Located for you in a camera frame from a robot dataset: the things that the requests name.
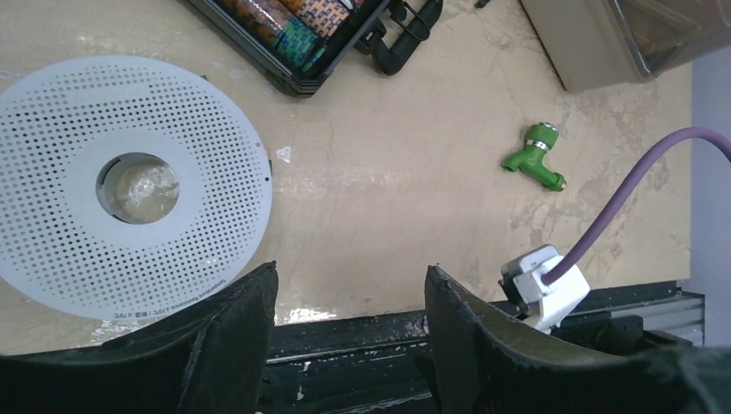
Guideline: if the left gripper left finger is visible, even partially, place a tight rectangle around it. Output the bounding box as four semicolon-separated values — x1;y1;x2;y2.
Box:
1;262;278;413

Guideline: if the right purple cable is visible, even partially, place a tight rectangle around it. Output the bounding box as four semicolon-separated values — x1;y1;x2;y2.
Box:
540;126;731;287

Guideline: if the green plastic faucet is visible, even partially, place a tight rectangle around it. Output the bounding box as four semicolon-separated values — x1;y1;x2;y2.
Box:
501;122;566;192

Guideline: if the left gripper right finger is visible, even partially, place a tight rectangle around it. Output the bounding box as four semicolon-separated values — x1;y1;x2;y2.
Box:
424;266;730;413

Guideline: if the black table front rail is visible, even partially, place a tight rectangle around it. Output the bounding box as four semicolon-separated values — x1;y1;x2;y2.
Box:
256;282;705;413

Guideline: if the brown green chip row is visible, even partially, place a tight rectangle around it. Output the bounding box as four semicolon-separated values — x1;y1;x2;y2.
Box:
218;0;326;72

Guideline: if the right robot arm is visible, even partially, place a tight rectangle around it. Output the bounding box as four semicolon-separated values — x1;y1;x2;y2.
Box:
551;315;693;356

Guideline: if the translucent plastic storage box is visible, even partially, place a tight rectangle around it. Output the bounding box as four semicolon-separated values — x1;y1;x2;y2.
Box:
522;0;730;92

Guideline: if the white perforated cable spool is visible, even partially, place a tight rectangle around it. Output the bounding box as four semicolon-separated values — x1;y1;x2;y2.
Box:
1;55;272;320

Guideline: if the black poker set case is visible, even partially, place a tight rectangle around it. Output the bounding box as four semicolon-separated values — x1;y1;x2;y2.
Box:
185;0;443;98

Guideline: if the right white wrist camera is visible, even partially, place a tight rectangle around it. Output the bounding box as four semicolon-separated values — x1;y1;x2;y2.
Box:
499;244;590;334

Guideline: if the blue orange chip row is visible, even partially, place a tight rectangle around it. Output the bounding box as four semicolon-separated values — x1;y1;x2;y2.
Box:
280;0;350;40

